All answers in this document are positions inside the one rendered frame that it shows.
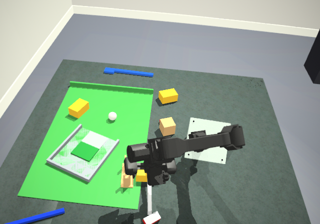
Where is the white ball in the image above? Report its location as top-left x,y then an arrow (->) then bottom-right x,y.
108,112 -> 117,121

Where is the yellow block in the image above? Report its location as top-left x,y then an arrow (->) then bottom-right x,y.
135,169 -> 147,182
68,98 -> 90,119
158,88 -> 178,104

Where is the green mat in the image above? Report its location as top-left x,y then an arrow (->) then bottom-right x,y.
17,85 -> 153,210

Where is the tan cube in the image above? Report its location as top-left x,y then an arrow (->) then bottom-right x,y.
159,117 -> 176,137

